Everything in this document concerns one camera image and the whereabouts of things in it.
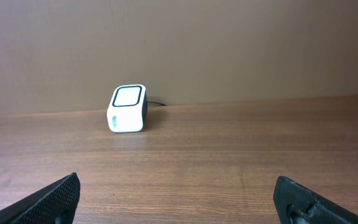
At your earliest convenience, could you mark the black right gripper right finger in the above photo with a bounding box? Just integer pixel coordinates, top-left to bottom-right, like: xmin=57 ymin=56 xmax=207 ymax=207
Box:
xmin=273 ymin=176 xmax=358 ymax=224

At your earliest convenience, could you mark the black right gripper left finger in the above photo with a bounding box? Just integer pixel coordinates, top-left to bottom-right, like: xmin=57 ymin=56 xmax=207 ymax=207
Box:
xmin=0 ymin=172 xmax=81 ymax=224

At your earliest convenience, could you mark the white barcode scanner box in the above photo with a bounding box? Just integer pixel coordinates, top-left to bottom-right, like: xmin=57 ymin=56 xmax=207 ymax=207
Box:
xmin=106 ymin=84 xmax=148 ymax=133

